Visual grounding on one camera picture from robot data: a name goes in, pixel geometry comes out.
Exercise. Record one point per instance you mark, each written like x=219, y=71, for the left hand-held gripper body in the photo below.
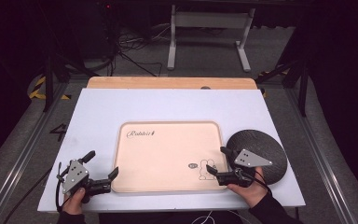
x=74, y=176

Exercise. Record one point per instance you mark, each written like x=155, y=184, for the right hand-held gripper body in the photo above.
x=249, y=160

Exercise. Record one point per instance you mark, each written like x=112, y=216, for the person's left hand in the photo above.
x=73, y=202

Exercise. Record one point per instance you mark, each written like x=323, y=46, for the person's right hand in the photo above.
x=249, y=194

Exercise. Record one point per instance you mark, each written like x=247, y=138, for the black round textured mat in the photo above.
x=261, y=146

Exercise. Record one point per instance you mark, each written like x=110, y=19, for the white table board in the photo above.
x=105, y=109

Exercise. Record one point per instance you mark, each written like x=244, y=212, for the black tripod stand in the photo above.
x=48, y=81
x=302, y=84

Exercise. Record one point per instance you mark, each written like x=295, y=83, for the wooden table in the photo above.
x=167, y=82

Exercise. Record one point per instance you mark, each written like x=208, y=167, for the dark equipment cabinet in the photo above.
x=96, y=28

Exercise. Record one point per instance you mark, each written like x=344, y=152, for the aluminium floor rail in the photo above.
x=18, y=161
x=320, y=155

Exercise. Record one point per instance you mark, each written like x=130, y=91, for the white metal stand frame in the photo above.
x=211, y=19

